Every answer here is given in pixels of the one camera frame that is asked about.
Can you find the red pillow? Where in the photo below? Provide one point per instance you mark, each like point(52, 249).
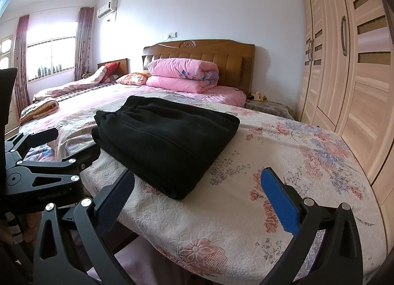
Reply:
point(111, 69)

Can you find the striped bed sheet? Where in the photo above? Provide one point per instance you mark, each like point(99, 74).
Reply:
point(80, 95)

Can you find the purple curtain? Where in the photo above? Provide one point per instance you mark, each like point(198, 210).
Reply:
point(84, 41)
point(21, 57)

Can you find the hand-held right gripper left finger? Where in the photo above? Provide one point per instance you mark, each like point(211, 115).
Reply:
point(115, 198)

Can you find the nightstand with floral cover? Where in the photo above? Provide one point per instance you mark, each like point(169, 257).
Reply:
point(271, 107)

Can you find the folded orange blanket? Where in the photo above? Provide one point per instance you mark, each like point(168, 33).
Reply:
point(40, 109)

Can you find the light wooden wardrobe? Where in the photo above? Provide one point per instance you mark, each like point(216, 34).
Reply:
point(354, 87)

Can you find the wooden bed frame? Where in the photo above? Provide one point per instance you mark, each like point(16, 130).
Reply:
point(126, 238)

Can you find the wall socket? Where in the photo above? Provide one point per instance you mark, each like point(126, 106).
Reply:
point(172, 35)

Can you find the small beige trinkets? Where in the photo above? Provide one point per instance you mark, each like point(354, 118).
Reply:
point(260, 96)

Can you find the white air conditioner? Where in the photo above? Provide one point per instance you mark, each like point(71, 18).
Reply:
point(106, 10)

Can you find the small wooden headboard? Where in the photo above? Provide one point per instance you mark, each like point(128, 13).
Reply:
point(123, 64)

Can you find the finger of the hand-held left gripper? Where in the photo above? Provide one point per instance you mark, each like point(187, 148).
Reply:
point(34, 138)
point(61, 168)

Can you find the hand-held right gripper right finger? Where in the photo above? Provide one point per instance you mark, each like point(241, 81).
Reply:
point(278, 201)

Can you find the small window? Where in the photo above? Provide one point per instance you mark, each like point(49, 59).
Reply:
point(6, 54)

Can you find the large window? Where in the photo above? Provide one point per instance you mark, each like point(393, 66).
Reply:
point(50, 54)

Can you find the black pants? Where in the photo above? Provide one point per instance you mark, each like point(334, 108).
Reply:
point(166, 143)

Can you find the pink bed sheet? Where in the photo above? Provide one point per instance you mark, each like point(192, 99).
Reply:
point(224, 95)

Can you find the orange floral pillow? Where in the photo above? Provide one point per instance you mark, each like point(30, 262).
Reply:
point(132, 79)

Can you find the floral bedspread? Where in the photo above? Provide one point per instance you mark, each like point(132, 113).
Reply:
point(231, 226)

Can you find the crumpled pink floral quilt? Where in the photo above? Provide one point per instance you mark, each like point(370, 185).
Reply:
point(77, 86)

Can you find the wooden padded headboard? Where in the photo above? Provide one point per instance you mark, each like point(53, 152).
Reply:
point(227, 57)

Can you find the folded pink quilt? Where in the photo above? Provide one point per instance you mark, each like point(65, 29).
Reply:
point(178, 72)

